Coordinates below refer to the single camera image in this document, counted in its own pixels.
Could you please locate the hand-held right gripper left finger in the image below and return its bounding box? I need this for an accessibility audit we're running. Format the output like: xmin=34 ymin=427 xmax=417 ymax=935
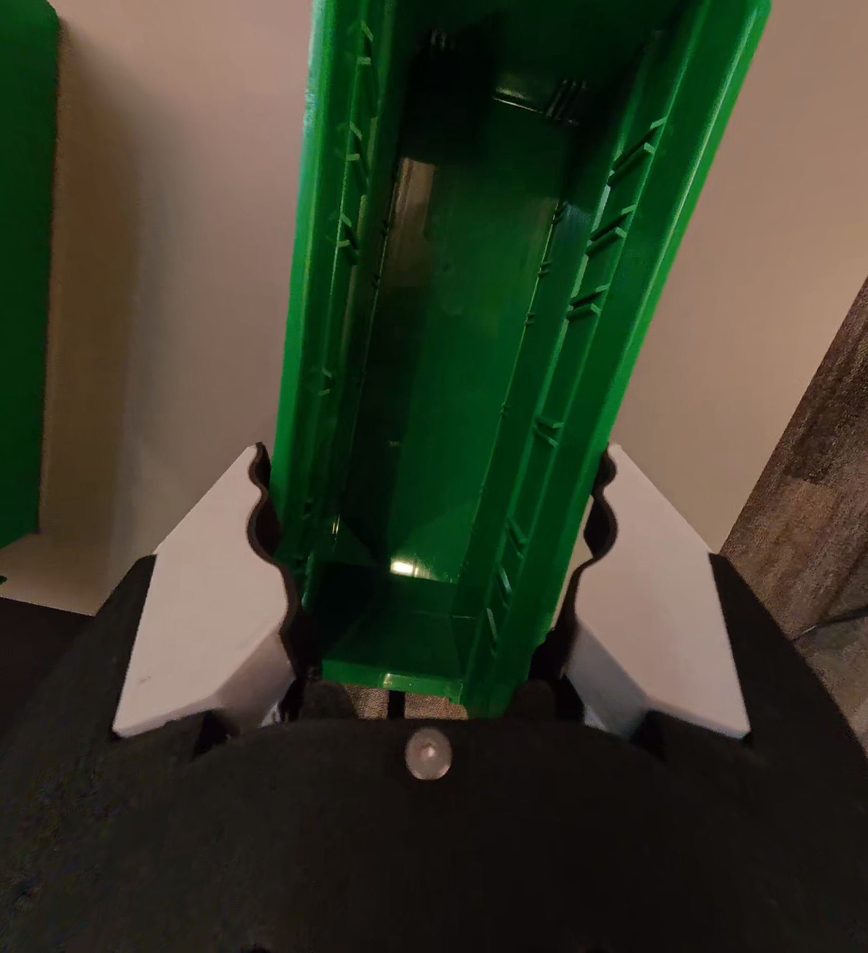
xmin=111 ymin=443 xmax=302 ymax=740

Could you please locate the green plastic bin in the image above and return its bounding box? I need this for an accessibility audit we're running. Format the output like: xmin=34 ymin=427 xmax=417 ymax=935
xmin=270 ymin=0 xmax=773 ymax=719
xmin=0 ymin=0 xmax=60 ymax=608

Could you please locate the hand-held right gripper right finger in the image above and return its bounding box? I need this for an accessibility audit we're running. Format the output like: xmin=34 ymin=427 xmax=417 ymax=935
xmin=562 ymin=443 xmax=752 ymax=742

